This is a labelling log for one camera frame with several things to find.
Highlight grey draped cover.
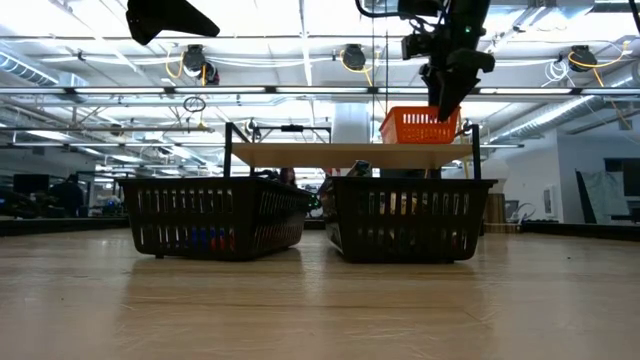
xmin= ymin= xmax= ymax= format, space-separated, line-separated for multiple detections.
xmin=574 ymin=168 xmax=626 ymax=224

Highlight black ceiling cable reel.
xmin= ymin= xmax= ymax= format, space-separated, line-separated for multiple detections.
xmin=180 ymin=43 xmax=221 ymax=86
xmin=341 ymin=43 xmax=368 ymax=71
xmin=568 ymin=44 xmax=599 ymax=73

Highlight long ceiling light rail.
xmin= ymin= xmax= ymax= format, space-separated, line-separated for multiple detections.
xmin=0 ymin=85 xmax=640 ymax=97

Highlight red coil keychain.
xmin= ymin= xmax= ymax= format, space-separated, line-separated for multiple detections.
xmin=209 ymin=228 xmax=236 ymax=252

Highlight wooden shelf riser black legs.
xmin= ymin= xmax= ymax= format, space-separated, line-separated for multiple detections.
xmin=223 ymin=121 xmax=484 ymax=182

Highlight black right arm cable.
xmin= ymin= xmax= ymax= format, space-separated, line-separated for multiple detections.
xmin=354 ymin=0 xmax=431 ymax=31

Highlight black slotted plastic basket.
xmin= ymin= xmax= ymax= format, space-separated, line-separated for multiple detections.
xmin=117 ymin=176 xmax=315 ymax=262
xmin=322 ymin=176 xmax=499 ymax=265

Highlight silver ventilation duct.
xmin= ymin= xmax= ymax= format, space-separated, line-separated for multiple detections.
xmin=0 ymin=49 xmax=64 ymax=87
xmin=487 ymin=62 xmax=640 ymax=146

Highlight orange slotted plastic basket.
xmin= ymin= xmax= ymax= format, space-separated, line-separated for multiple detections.
xmin=378 ymin=105 xmax=461 ymax=145

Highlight black computer monitor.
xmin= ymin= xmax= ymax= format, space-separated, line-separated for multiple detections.
xmin=13 ymin=173 xmax=50 ymax=194
xmin=622 ymin=158 xmax=640 ymax=197

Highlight dark background table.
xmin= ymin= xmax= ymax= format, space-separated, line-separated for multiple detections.
xmin=0 ymin=216 xmax=131 ymax=237

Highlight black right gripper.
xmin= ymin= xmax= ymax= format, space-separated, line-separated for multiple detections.
xmin=418 ymin=47 xmax=497 ymax=124

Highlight white lamp cable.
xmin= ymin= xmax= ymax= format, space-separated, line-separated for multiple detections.
xmin=508 ymin=202 xmax=537 ymax=224

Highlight white globe lamp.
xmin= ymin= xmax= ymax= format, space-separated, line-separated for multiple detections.
xmin=480 ymin=157 xmax=521 ymax=235

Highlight black aluminium table frame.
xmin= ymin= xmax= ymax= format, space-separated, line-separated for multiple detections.
xmin=519 ymin=219 xmax=640 ymax=242

